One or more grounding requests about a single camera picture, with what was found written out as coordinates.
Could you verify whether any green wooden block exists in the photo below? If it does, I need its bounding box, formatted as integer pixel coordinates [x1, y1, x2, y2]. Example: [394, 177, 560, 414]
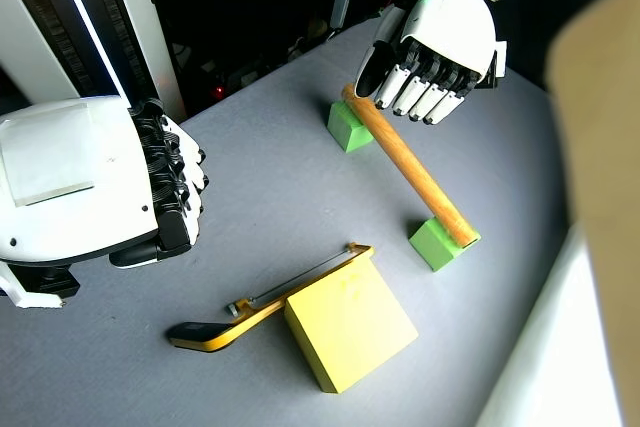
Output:
[408, 216, 482, 273]
[327, 100, 376, 153]

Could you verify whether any yellow wooden block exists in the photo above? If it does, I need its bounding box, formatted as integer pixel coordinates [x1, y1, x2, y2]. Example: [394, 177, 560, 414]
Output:
[283, 257, 420, 394]

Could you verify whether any white column with light strip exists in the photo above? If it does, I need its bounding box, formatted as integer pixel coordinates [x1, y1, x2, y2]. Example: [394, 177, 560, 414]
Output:
[0, 0, 189, 123]

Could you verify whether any tan cardboard box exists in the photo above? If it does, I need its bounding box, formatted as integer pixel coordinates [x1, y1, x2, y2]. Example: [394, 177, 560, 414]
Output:
[544, 0, 640, 427]

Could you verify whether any round wooden dowel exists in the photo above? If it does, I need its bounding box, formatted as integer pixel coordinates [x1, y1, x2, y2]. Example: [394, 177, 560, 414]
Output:
[341, 85, 479, 248]

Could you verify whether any white foam board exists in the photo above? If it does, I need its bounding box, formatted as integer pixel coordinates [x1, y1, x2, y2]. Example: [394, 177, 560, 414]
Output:
[474, 226, 626, 427]

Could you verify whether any grey and blue cable plug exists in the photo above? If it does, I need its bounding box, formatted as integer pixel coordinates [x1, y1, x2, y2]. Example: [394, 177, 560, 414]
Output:
[329, 0, 354, 31]

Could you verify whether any orange frame hacksaw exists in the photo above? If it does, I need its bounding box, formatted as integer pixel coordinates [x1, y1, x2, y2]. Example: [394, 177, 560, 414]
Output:
[167, 242, 375, 353]

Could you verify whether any grey table cloth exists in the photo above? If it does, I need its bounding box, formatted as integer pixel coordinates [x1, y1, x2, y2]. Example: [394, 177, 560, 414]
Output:
[0, 21, 571, 427]

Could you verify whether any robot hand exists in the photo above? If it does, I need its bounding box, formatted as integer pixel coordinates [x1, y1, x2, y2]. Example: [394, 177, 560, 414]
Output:
[353, 0, 509, 126]
[0, 95, 209, 269]

